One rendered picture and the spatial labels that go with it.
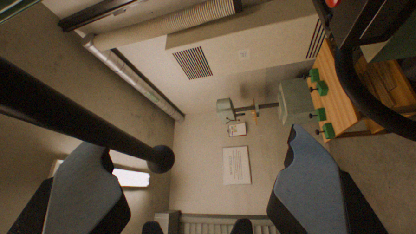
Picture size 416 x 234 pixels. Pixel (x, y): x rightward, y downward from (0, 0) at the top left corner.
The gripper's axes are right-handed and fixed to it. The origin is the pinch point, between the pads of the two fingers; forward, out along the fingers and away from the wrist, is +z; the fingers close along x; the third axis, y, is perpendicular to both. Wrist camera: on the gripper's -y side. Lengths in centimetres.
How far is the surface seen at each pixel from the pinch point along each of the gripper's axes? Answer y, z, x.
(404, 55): -4.0, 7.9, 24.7
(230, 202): 237, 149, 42
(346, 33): -6.1, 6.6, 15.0
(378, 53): -4.1, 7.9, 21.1
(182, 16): -14, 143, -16
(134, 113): 101, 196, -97
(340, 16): -7.6, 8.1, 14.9
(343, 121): 48, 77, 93
